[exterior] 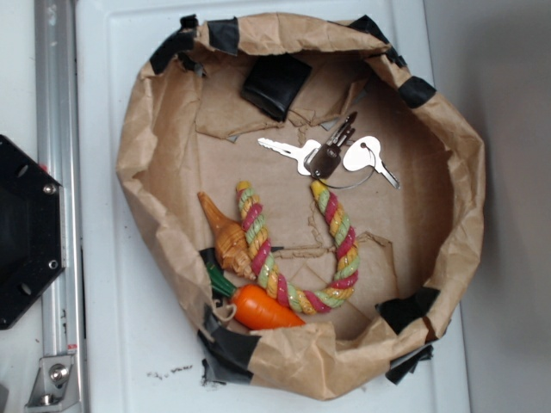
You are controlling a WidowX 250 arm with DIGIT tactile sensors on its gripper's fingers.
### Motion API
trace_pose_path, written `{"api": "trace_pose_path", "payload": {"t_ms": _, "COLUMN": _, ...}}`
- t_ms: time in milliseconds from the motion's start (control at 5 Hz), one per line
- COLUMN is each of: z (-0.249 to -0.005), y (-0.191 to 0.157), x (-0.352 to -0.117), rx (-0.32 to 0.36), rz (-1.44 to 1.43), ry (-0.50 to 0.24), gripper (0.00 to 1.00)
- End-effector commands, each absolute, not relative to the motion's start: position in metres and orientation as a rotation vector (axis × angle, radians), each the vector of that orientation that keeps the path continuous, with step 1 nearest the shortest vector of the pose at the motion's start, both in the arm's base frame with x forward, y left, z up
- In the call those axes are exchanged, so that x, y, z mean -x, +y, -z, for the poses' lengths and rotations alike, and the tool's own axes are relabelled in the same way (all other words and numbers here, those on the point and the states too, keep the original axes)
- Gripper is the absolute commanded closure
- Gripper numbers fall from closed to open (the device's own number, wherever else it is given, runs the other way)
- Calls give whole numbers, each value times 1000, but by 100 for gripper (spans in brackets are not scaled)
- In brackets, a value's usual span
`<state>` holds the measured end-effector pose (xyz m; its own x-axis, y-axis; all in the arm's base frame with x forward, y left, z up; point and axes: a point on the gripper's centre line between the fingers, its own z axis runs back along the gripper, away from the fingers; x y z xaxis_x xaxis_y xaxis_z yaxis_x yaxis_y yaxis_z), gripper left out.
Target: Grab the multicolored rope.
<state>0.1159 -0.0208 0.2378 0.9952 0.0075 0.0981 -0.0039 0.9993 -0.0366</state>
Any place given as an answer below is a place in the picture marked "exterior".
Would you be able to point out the silver key right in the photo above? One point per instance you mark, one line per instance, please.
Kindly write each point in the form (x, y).
(366, 151)

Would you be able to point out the orange plastic carrot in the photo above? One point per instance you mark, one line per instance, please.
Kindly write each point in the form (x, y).
(253, 307)

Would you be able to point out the brown seashell toy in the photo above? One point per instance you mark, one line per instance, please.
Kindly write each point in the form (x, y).
(230, 246)

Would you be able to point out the dark small key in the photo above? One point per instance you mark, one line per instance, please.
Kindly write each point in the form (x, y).
(327, 158)

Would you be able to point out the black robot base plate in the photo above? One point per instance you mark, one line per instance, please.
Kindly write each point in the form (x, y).
(31, 238)

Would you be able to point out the silver key left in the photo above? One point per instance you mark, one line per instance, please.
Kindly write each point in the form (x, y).
(299, 154)

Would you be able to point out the aluminium rail frame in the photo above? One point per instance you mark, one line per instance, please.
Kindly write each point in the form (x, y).
(63, 318)

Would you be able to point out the metal corner bracket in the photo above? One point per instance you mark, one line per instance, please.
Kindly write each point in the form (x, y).
(55, 387)

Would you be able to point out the silver key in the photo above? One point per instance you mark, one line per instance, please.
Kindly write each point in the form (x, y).
(299, 154)
(366, 151)

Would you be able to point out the brown paper bag bin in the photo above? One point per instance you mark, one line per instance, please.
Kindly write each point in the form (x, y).
(375, 272)

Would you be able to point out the black folded wallet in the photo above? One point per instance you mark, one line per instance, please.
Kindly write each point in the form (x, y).
(273, 83)

